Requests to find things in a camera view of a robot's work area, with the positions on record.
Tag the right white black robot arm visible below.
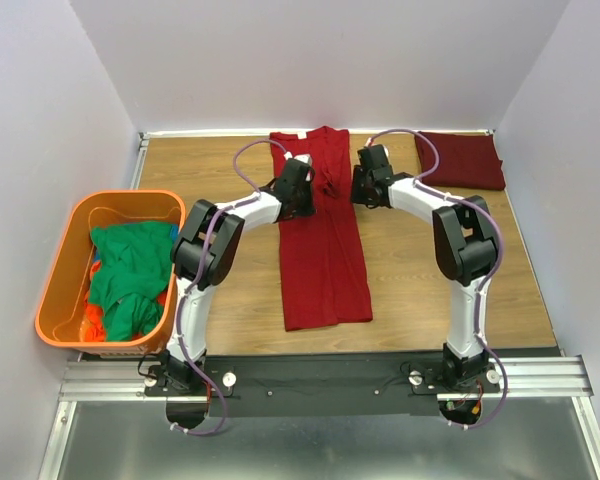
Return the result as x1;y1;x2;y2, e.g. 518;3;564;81
351;145;502;392

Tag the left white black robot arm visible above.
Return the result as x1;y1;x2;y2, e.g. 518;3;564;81
145;154;316;395

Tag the folded dark red t shirt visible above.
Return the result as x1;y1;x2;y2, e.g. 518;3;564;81
421;132;506;191

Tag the blue garment in basket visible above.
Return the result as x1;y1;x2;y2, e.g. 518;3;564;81
170;224;179;241

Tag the green t shirt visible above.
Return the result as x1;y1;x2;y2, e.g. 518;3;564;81
89;221;174;342

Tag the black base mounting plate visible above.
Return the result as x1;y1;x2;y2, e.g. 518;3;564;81
142;351;500;425

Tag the orange plastic basket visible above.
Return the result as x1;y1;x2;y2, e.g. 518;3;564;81
35;190;186;356

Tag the orange t shirt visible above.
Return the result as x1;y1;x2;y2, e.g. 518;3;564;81
80;289;106;343

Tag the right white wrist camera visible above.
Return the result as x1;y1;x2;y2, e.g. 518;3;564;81
363;139;390;162

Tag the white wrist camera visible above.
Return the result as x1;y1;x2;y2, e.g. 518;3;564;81
284;152;314;182
363;139;390;162

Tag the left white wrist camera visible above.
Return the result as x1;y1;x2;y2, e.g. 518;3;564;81
284;152;314;182

